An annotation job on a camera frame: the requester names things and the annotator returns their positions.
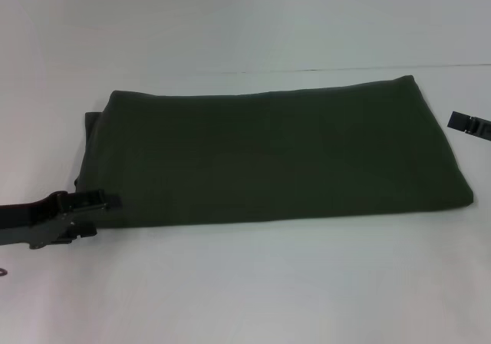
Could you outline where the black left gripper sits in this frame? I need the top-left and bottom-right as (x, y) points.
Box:
(0, 189), (124, 250)

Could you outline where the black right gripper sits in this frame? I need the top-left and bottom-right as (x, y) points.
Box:
(447, 110), (491, 143)

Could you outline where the dark green t-shirt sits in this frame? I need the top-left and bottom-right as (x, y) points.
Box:
(74, 74), (476, 228)

